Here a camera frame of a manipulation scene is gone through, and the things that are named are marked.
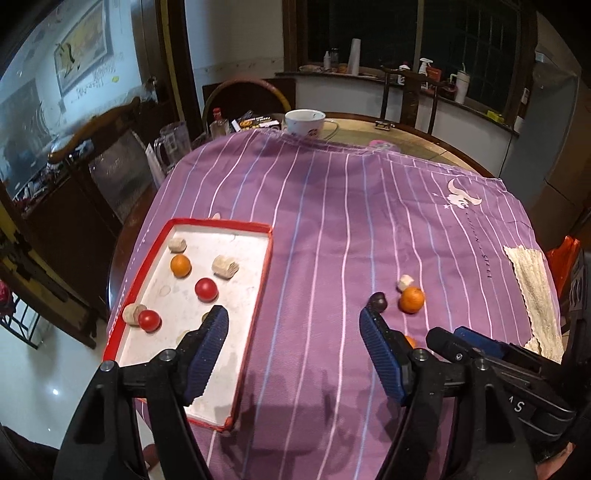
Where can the pink object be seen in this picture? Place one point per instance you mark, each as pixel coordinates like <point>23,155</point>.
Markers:
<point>383,144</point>

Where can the wooden armchair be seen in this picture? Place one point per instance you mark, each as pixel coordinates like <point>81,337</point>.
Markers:
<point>106,121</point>

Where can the red cherry tomato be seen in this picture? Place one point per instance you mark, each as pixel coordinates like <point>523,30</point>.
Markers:
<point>150,321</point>
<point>206,290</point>

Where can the dark purple plum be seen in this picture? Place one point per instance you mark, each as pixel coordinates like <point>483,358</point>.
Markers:
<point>378,302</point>

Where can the framed wall picture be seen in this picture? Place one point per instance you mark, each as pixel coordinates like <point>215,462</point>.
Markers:
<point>83,46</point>

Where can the white cartoon mug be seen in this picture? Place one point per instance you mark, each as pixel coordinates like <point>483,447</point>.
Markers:
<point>304,123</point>

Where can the red rimmed white tray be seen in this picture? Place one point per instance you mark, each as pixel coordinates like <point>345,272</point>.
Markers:
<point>152,350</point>

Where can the large orange tangerine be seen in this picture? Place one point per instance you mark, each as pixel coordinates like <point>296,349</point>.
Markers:
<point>411,300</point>

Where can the dark wooden chair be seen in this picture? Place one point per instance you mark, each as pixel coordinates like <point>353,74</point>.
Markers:
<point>411,101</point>

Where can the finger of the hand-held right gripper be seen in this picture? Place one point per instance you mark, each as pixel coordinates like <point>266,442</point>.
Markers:
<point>482,342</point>
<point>450,344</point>

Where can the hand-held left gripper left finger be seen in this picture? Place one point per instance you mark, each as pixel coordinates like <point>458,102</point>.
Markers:
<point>208,353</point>

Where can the grey refrigerator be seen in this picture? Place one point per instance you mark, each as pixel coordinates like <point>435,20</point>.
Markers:
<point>549,138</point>

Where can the small orange kumquat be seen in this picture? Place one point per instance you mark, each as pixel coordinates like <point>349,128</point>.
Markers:
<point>409,342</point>
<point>180,266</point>

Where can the white paper roll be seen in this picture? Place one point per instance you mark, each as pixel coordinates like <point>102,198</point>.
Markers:
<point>354,56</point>

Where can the glass bottle red cap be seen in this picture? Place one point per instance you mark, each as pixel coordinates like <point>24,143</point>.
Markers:
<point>218,124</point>

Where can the large sugarcane piece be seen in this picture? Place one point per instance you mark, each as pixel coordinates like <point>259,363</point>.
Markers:
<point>225,266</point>

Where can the clear glass pitcher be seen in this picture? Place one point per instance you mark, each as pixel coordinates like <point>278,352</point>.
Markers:
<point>175,141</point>

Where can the orange plastic bag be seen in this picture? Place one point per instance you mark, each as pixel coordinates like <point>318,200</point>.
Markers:
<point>564,263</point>

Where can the black orange box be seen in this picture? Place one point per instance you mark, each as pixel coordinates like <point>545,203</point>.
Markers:
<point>256,123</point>

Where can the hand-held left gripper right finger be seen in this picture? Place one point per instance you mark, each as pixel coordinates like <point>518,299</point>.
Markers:
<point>382,353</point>

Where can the red box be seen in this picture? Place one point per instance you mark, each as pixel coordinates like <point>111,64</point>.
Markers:
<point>434,74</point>

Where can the white tumbler with straw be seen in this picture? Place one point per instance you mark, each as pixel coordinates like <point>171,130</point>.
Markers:
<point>461,87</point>

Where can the dark wooden cabinet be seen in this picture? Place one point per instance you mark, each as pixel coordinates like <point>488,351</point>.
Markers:
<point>55,230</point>

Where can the cream knitted towel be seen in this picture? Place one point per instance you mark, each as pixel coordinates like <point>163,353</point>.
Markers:
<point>531,286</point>

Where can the green plum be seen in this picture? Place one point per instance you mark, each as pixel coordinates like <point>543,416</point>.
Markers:
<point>206,317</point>

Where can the dark capped bottle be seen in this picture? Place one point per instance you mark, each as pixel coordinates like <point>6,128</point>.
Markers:
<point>333,59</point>

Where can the white spray bottle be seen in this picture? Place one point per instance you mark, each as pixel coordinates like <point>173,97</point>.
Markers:
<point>423,68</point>

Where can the purple striped cloth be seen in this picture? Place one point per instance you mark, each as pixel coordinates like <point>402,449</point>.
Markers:
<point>323,230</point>

